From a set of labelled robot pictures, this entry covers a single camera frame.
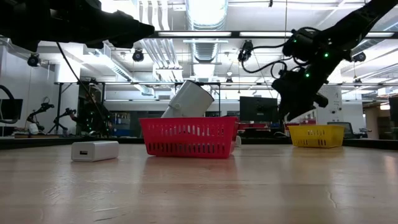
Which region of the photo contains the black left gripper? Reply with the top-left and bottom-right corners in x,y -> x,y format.
39,0 -> 155,50

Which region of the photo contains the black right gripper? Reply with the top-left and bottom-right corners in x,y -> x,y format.
279,46 -> 352,122

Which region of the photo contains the white rectangular USB charger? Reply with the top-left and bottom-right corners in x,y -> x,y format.
70,141 -> 120,162

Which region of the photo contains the dark grey office chair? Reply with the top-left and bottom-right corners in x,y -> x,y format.
326,121 -> 354,139

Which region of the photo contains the yellow plastic basket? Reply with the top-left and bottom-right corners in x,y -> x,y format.
288,124 -> 345,149

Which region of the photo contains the black computer monitor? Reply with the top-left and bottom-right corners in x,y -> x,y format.
0,99 -> 24,121
388,96 -> 398,127
239,96 -> 279,123

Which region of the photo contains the white round pillar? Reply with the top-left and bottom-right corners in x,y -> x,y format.
315,85 -> 343,126

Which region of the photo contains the red plastic basket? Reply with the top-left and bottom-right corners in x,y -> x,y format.
139,116 -> 239,159

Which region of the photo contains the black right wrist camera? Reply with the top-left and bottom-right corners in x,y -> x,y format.
271,70 -> 298,91

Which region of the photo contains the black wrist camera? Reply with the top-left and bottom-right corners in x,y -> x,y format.
271,70 -> 298,91
82,0 -> 103,11

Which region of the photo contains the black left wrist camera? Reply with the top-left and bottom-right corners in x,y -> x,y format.
82,0 -> 103,11

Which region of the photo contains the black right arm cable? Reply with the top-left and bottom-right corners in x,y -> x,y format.
241,43 -> 289,79

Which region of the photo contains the black overhead camera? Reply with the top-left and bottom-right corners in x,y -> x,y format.
238,39 -> 254,63

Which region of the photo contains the silver round air duct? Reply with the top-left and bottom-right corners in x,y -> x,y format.
185,0 -> 229,31

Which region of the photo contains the black overhead frame bar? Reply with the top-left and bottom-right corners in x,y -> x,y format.
149,30 -> 398,39

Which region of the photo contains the black looped cable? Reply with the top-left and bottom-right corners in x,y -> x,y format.
0,84 -> 16,125

